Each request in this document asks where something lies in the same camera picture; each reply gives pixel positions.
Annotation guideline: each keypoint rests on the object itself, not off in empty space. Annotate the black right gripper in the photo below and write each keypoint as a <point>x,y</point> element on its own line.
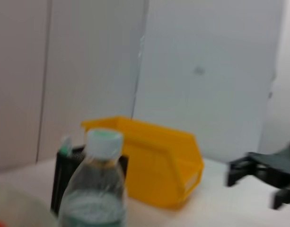
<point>282,165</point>

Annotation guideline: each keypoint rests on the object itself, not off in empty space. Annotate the clear water bottle green label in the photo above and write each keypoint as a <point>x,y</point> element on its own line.
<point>95,189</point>

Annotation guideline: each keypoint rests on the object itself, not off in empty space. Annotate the green utility knife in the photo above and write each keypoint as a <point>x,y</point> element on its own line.
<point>66,146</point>

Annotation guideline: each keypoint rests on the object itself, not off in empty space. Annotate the black mesh pen holder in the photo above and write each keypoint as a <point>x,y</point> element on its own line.
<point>62,179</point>

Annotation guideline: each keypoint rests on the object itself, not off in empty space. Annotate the translucent wavy glass fruit plate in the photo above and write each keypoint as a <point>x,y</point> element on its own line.
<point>21,208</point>

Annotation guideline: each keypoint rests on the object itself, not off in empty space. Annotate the yellow plastic storage bin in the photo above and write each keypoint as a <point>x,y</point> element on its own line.
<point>159,165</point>

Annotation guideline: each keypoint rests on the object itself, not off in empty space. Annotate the white backdrop board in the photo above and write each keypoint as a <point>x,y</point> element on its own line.
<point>206,94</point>

